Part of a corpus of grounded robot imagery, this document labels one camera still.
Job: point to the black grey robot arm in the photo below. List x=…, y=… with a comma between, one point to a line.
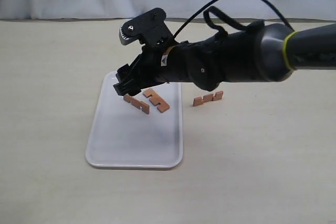
x=261, y=53

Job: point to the white rectangular plastic tray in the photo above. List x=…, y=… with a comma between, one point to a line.
x=122, y=136

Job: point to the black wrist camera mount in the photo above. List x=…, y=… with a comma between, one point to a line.
x=148, y=28

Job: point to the wooden notched puzzle piece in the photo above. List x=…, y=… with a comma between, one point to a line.
x=144, y=107

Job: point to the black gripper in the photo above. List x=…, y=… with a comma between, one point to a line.
x=156, y=66

